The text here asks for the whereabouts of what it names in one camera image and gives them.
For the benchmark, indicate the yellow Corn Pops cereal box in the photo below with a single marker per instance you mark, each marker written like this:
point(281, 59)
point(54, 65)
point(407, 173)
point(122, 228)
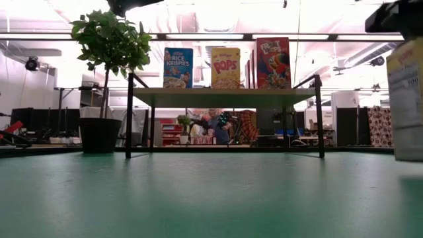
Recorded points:
point(406, 99)
point(225, 69)

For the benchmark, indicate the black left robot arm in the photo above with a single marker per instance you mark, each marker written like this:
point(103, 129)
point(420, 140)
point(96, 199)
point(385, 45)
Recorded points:
point(122, 6)

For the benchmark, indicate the red shelf unit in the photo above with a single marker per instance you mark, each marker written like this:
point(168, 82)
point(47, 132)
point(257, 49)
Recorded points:
point(170, 132)

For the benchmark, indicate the black ceiling spotlight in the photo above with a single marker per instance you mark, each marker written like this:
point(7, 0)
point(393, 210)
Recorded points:
point(377, 61)

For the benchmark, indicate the white cabinet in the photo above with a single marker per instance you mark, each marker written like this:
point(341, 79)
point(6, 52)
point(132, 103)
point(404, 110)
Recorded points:
point(345, 99)

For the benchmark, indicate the white and red floral cloth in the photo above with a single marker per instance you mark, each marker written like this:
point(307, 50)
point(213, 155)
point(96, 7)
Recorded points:
point(380, 127)

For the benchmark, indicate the black upright panel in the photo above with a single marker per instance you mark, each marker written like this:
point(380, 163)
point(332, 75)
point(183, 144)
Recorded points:
point(347, 127)

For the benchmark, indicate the grey cabinet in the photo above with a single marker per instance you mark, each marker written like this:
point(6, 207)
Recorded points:
point(269, 120)

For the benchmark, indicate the orange and black patterned cloth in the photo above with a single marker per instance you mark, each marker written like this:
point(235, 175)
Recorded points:
point(248, 125)

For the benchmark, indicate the black device with green lights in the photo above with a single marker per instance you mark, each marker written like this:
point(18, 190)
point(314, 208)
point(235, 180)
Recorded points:
point(224, 118)

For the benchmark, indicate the person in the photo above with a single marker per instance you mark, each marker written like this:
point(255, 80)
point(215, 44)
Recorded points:
point(220, 135)

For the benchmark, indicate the small plant in white pot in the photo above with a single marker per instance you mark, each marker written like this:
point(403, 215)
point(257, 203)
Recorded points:
point(183, 120)

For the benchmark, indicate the white cloth cover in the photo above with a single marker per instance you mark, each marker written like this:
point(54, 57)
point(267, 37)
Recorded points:
point(132, 119)

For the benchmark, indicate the green plant in black pot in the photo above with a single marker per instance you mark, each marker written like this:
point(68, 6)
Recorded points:
point(109, 43)

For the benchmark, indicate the black partition panel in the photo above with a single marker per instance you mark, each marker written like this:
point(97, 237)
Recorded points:
point(39, 120)

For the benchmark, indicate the red angled object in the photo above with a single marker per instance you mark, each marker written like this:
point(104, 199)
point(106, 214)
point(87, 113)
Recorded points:
point(11, 128)

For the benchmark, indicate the black overhead light rail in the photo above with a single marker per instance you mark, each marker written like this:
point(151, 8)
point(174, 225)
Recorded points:
point(248, 36)

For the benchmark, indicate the black round ceiling camera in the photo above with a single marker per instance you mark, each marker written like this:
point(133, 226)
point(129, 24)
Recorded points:
point(32, 63)

